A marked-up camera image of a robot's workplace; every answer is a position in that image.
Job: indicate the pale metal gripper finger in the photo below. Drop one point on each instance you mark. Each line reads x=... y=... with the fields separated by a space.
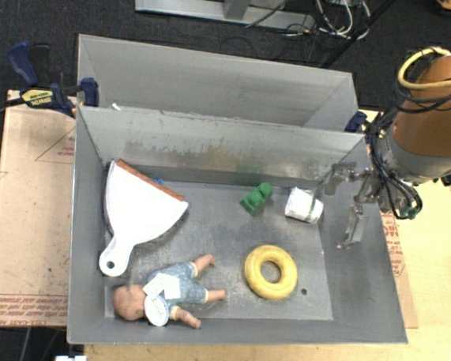
x=357 y=226
x=341 y=171

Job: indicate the white cup with green stripe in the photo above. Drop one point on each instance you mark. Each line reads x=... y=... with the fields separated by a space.
x=302 y=206

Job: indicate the green toy block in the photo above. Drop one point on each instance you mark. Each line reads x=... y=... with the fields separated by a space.
x=256 y=198

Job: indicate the grey metal bin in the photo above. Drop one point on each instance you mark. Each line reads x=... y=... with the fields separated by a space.
x=221 y=223

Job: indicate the small blue object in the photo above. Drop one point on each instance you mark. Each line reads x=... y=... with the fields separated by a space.
x=159 y=181

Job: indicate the baby doll in blue clothes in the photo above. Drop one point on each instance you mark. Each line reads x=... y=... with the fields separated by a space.
x=177 y=288

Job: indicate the white plastic dustpan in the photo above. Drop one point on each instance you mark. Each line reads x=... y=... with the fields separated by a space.
x=139 y=211

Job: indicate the brown cardboard board red print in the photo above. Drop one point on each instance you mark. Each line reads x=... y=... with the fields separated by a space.
x=32 y=205

